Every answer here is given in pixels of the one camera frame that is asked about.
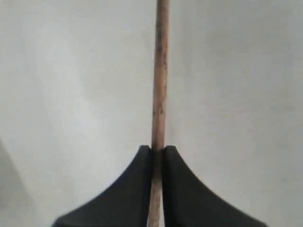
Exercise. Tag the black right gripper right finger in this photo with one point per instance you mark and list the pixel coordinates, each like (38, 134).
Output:
(187, 202)

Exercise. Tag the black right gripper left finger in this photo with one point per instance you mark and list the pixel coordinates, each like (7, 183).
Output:
(125, 203)

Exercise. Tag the wooden chopstick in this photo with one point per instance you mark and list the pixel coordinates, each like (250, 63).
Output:
(159, 107)

